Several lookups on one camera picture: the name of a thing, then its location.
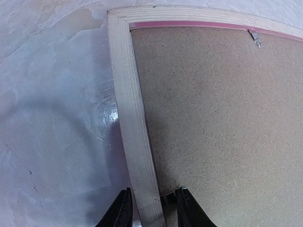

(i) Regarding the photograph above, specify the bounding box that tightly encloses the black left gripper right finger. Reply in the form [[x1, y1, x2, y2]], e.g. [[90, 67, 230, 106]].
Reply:
[[177, 187, 215, 227]]

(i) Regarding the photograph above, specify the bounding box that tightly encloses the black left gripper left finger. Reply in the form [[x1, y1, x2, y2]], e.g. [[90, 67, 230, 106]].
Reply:
[[95, 188, 133, 227]]

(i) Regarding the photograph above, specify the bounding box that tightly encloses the pink wooden picture frame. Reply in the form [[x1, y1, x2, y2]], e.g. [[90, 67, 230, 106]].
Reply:
[[107, 6, 303, 227]]

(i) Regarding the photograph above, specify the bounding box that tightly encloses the brown cardboard backing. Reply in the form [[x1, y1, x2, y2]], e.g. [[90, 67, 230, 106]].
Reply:
[[132, 27, 303, 227]]

